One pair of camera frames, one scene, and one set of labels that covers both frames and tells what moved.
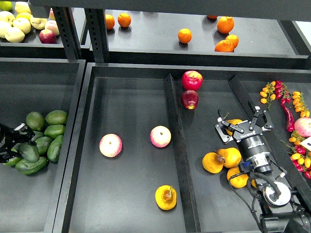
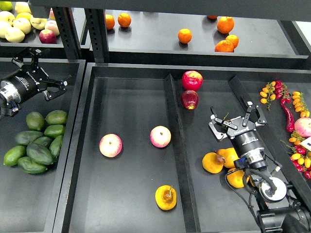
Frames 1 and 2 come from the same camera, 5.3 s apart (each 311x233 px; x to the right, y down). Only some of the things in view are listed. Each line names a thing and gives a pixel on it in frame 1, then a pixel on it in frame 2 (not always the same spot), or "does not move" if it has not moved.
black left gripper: [9, 136] → [26, 81]
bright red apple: [192, 80] does not move
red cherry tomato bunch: [282, 92] does not move
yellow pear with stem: [165, 197] does not move
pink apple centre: [160, 136] does not move
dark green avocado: [29, 152] → [39, 154]
